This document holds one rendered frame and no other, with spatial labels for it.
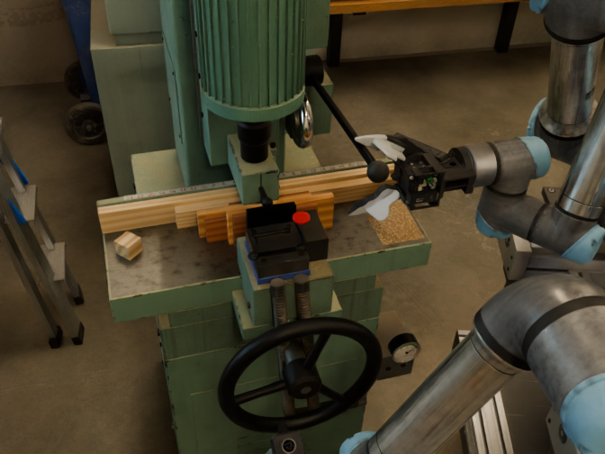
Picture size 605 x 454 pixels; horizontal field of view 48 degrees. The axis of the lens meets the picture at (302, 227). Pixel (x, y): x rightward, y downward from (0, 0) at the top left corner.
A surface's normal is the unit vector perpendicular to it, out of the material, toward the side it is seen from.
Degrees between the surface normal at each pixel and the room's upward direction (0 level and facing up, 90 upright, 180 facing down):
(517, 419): 0
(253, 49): 90
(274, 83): 90
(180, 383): 90
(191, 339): 90
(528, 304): 58
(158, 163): 0
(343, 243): 0
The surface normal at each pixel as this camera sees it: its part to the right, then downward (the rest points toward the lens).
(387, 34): 0.22, 0.64
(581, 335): -0.42, -0.62
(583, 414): -0.90, -0.11
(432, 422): -0.44, 0.29
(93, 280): 0.03, -0.76
